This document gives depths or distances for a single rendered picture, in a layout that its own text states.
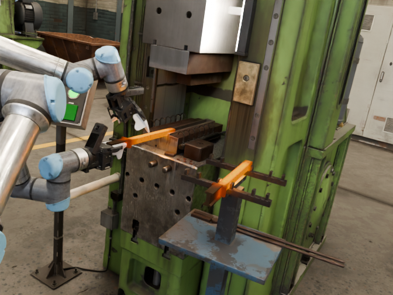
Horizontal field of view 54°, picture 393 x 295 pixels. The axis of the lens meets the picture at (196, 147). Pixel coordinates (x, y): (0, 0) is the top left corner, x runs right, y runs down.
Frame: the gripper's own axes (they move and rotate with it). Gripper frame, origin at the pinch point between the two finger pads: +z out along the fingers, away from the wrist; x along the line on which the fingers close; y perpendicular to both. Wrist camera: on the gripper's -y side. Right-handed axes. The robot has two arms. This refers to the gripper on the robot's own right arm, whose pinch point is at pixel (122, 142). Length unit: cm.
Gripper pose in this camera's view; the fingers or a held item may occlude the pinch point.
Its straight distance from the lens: 151.1
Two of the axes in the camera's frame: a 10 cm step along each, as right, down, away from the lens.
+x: 8.4, 2.7, -4.7
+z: 5.2, -1.8, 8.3
